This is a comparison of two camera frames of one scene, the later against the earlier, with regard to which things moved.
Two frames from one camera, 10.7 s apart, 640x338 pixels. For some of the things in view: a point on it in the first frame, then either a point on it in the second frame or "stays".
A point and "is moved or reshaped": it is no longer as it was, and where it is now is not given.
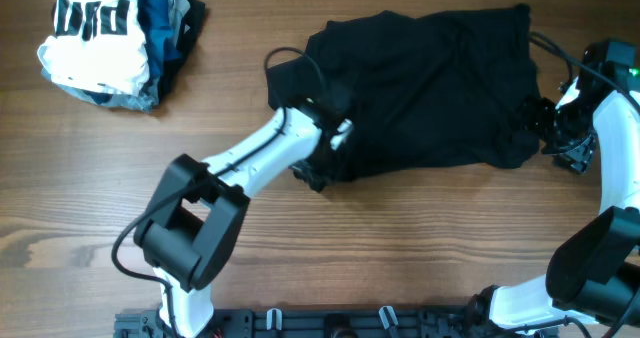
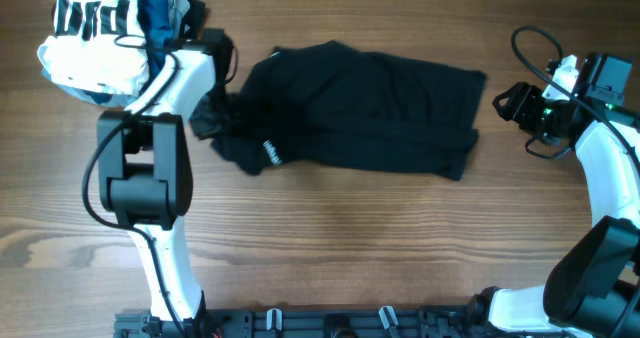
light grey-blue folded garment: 146,98 stays
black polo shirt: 419,93 is moved or reshaped
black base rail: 345,322 stays
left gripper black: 330,168 -> 206,126
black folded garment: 189,32 stays
